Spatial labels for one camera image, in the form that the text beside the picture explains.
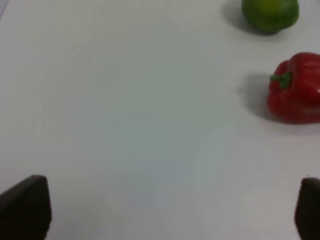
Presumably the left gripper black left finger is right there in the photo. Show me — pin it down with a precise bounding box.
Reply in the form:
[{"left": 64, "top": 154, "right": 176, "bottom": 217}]
[{"left": 0, "top": 175, "right": 52, "bottom": 240}]

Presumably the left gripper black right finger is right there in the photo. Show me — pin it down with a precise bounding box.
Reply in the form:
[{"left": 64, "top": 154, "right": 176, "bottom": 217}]
[{"left": 294, "top": 177, "right": 320, "bottom": 240}]

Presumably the green lime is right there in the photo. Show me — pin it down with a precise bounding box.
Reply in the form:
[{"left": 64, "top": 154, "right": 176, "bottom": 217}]
[{"left": 241, "top": 0, "right": 300, "bottom": 34}]

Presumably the red bell pepper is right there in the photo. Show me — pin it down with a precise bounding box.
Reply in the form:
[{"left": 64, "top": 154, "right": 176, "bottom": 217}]
[{"left": 266, "top": 52, "right": 320, "bottom": 124}]

